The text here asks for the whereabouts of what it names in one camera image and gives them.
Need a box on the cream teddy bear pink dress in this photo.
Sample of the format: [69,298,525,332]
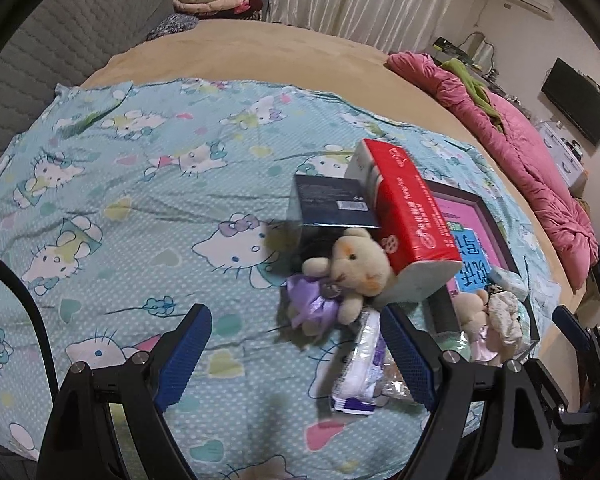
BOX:
[452,290,503,365]

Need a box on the tan bed mattress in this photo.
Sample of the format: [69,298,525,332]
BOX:
[82,20,581,311]

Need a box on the black wall television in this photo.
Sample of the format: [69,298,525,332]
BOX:
[540,57,600,147]

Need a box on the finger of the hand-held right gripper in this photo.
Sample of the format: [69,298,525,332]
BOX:
[552,305,600,391]

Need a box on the black cable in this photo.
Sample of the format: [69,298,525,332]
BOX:
[0,245,61,386]

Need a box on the green cloth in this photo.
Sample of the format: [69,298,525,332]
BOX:
[440,58,506,133]

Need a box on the red and white box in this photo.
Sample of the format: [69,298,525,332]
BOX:
[344,139,465,306]

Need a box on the white purple tissue packet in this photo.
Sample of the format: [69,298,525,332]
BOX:
[330,307,387,415]

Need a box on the blue cartoon cat bed sheet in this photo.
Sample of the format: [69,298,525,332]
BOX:
[0,77,563,480]

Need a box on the dark blue box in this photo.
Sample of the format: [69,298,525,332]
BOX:
[286,175,381,281]

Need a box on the pink quilt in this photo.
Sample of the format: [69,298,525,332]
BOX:
[386,51,600,291]

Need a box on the clear plastic wrapper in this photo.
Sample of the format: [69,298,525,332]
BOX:
[377,350,422,405]

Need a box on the dark framed pink box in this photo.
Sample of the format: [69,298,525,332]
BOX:
[422,177,541,346]

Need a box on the pale green packet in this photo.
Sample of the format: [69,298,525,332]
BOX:
[490,266,528,301]

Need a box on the cream teddy bear purple dress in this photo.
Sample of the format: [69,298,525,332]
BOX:
[286,227,396,336]

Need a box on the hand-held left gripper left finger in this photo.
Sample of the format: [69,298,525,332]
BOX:
[37,303,214,480]

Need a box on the white floral cloth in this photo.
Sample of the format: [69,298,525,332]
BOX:
[487,290,523,346]

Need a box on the grey quilted headboard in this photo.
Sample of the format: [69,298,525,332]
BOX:
[0,0,181,181]

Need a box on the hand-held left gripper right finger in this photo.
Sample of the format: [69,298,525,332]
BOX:
[380,305,563,480]

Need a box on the dark patterned cloth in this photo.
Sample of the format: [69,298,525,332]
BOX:
[145,14,201,42]

